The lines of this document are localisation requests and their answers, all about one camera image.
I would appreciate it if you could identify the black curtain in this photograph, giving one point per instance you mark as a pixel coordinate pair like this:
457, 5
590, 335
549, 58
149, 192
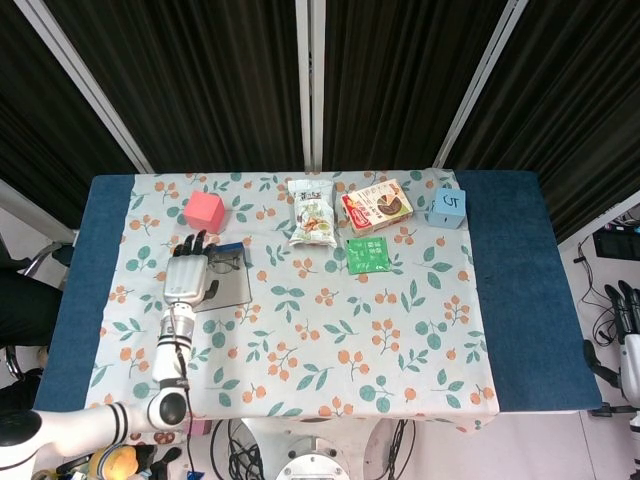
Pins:
210, 80

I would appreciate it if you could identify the pink cube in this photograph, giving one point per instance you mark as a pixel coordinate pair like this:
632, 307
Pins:
202, 212

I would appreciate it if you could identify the white frame post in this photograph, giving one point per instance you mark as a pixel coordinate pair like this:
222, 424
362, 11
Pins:
85, 85
480, 85
310, 85

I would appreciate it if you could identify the white snack bag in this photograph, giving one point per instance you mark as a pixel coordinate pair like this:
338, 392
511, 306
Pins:
312, 220

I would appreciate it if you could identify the floral tablecloth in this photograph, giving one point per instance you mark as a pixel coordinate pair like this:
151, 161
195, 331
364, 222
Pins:
320, 350

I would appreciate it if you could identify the black electronic device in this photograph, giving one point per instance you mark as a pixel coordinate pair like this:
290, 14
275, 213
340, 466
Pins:
617, 245

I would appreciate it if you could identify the blue table cover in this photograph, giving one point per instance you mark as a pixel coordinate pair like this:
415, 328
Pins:
530, 300

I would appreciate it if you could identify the green tea sachet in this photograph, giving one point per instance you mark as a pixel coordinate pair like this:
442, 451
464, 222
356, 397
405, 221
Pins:
369, 255

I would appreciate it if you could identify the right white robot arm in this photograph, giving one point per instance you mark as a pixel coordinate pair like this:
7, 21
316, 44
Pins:
635, 425

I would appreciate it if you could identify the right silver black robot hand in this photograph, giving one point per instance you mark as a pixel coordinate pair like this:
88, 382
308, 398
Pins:
630, 355

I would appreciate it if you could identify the blue cardboard box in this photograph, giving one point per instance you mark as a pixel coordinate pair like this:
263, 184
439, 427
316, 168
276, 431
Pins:
232, 290

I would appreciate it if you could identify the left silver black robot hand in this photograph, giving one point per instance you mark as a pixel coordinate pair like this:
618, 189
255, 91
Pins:
185, 277

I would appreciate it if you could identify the cookie box with red print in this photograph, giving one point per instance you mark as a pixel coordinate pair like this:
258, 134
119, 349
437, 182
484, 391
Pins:
377, 207

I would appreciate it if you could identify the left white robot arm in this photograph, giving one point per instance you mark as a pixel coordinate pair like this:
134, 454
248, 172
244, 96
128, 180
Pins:
167, 360

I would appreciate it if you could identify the black frame eyeglasses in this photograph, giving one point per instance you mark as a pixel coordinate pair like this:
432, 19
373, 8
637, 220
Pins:
225, 264

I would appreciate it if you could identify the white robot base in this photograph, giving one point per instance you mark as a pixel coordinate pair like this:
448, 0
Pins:
310, 450

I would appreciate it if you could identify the light blue numbered cube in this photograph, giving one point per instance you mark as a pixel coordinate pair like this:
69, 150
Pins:
449, 209

